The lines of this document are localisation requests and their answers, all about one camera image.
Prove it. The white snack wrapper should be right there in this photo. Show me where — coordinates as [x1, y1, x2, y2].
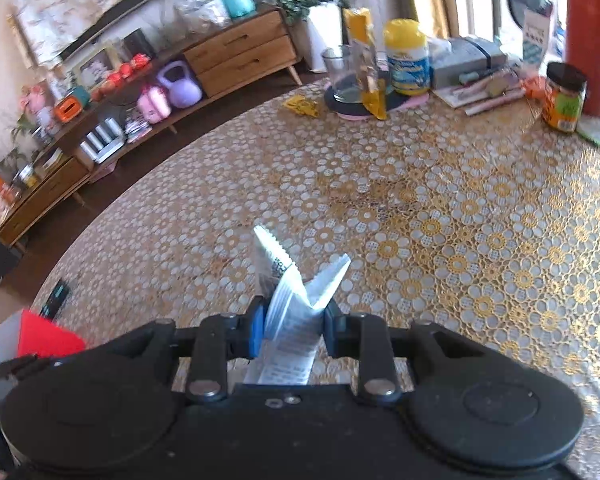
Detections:
[245, 226, 351, 385]

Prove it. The red cardboard box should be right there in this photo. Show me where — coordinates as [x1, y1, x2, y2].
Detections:
[0, 310, 86, 363]

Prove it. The stack of booklets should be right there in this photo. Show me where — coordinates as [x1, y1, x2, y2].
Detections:
[124, 115, 152, 144]

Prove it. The white router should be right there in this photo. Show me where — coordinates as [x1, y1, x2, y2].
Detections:
[80, 117, 125, 165]

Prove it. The small yellow wrapper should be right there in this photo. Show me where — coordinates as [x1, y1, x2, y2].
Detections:
[283, 94, 320, 118]

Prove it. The purple kettlebell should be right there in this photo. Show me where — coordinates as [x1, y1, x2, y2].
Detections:
[156, 60, 202, 110]

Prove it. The glass cup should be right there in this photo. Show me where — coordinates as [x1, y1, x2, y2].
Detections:
[322, 44, 362, 104]

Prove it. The orange radio box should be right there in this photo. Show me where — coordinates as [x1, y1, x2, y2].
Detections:
[54, 94, 83, 124]

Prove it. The red apples row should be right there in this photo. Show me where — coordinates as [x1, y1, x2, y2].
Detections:
[91, 53, 152, 102]

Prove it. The grey box on table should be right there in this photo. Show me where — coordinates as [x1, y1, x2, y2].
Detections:
[429, 36, 507, 90]

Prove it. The framed photo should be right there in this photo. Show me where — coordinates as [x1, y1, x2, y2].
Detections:
[72, 44, 121, 91]

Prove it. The yellow lid wipes canister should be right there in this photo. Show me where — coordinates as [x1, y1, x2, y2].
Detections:
[384, 18, 430, 96]

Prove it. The wooden tv cabinet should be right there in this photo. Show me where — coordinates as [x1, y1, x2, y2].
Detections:
[0, 4, 299, 247]

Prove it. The pink plush doll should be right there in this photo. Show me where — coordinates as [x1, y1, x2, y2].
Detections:
[19, 84, 56, 136]

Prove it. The black speaker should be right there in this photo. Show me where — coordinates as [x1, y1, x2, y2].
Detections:
[123, 28, 156, 60]

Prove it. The dark lid jar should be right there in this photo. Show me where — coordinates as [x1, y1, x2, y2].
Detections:
[542, 62, 588, 133]

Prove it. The yellow sachet in cup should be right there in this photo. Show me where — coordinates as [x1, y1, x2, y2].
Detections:
[343, 8, 387, 120]

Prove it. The clear plastic bag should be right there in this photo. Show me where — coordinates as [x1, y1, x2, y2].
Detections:
[174, 0, 230, 35]

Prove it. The tv screen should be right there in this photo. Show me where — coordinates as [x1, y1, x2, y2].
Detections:
[59, 0, 221, 61]

